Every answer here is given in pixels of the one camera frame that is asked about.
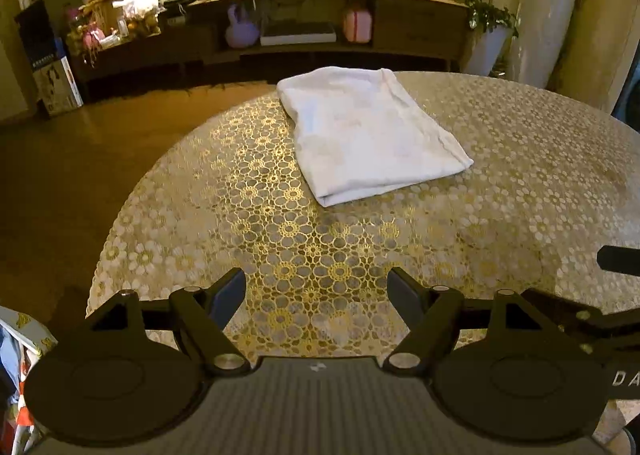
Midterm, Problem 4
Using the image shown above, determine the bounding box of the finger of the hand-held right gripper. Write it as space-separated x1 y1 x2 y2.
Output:
521 287 640 352
596 245 640 279

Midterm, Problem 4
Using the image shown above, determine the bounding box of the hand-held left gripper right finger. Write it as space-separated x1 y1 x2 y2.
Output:
382 266 556 377

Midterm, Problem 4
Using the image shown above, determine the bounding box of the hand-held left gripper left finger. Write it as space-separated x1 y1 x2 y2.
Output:
85 267 251 377

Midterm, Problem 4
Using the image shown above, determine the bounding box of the white pink-printed garment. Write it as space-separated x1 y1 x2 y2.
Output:
276 66 475 208

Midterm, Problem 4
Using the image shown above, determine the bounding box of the pile of mixed clothes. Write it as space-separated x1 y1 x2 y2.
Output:
0 306 57 455

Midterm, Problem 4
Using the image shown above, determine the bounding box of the gold floral lace tablecloth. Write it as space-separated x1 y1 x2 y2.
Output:
87 71 640 372

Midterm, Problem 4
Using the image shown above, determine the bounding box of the white planter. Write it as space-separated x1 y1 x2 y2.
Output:
464 25 517 79

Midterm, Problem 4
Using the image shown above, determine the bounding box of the beige curtain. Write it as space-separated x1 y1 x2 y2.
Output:
507 0 640 113

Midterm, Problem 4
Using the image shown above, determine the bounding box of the purple vase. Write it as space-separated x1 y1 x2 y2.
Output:
224 4 262 50

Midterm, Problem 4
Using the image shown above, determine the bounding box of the cat print cardboard box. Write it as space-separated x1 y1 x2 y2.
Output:
31 55 85 118

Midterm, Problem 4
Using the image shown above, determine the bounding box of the flat white box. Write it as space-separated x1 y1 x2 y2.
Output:
259 22 338 47

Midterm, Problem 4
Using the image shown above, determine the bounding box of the long wooden cabinet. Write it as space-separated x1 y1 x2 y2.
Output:
70 0 477 92

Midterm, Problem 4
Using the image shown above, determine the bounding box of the yellow gift basket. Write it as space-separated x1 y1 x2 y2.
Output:
80 0 137 38

